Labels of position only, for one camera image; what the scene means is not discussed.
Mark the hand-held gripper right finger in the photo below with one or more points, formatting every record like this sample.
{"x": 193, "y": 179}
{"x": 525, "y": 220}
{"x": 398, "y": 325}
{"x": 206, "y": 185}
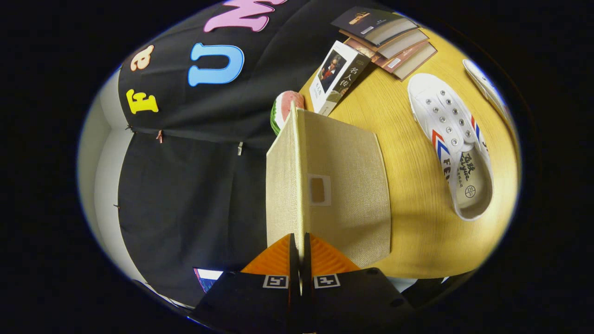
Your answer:
{"x": 348, "y": 297}

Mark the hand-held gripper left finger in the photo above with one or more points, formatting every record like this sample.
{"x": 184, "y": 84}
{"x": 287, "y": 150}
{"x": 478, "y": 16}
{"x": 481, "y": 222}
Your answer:
{"x": 260, "y": 297}

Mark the beige fabric storage box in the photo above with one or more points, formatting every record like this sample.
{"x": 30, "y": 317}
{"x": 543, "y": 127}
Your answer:
{"x": 348, "y": 185}

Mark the white canvas shoe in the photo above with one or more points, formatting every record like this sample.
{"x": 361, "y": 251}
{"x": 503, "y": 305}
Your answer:
{"x": 487, "y": 88}
{"x": 445, "y": 120}

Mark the glowing screen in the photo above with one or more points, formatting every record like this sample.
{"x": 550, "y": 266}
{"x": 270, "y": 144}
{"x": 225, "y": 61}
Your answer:
{"x": 206, "y": 278}

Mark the silver cloth clip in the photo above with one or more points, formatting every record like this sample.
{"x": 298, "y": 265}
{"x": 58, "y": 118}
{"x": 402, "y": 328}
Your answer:
{"x": 240, "y": 148}

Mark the watermelon slice toy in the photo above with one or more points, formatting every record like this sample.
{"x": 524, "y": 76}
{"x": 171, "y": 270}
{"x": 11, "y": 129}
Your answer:
{"x": 285, "y": 109}

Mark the red cloth clip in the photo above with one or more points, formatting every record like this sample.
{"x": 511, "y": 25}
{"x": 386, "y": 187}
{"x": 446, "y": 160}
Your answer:
{"x": 159, "y": 136}

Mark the white portrait cover book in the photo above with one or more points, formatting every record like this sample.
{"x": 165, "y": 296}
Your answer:
{"x": 338, "y": 74}

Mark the reddish brown cover book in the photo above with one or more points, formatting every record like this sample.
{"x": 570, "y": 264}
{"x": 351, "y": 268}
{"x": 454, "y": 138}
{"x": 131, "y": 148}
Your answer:
{"x": 417, "y": 60}

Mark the dark brown cover book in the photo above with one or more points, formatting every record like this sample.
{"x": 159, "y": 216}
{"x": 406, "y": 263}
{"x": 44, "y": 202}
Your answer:
{"x": 408, "y": 42}

